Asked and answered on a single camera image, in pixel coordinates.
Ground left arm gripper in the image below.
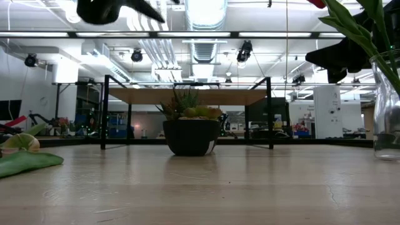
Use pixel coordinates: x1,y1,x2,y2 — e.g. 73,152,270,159
76,0,181,25

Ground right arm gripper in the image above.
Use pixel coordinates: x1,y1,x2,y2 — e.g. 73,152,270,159
305,6,393,84

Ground red artificial tulip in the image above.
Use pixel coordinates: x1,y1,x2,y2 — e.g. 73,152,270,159
307,0,400,94

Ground white artificial tulip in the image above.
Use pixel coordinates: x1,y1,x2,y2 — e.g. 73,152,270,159
0,122,65,179

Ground wooden shelf with black legs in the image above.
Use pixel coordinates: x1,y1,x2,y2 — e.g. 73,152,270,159
100,74,274,151

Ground white pillar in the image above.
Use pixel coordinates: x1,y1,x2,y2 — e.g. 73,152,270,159
313,84,344,139

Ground smooth clear glass vase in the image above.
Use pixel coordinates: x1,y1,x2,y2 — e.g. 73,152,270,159
369,49,400,162

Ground potted succulent plant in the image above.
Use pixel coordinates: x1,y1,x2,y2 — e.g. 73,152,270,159
155,87,224,157

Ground black metal rig frame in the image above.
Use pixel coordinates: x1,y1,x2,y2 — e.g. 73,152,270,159
0,30,400,148

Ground silver ceiling air duct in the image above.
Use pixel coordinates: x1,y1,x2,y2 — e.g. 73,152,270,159
184,0,229,79

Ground black wall monitor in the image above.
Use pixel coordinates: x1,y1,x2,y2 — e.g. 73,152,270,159
0,99,23,121

